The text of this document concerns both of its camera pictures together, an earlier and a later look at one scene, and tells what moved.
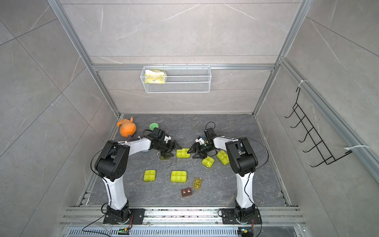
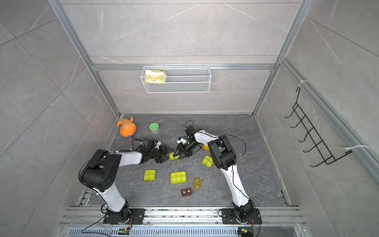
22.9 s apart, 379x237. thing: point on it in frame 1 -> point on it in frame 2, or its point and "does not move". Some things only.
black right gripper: [196, 146] -> [182, 150]
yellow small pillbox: [197, 183] does not move
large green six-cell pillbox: [177, 176] does not move
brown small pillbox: [186, 192] does not move
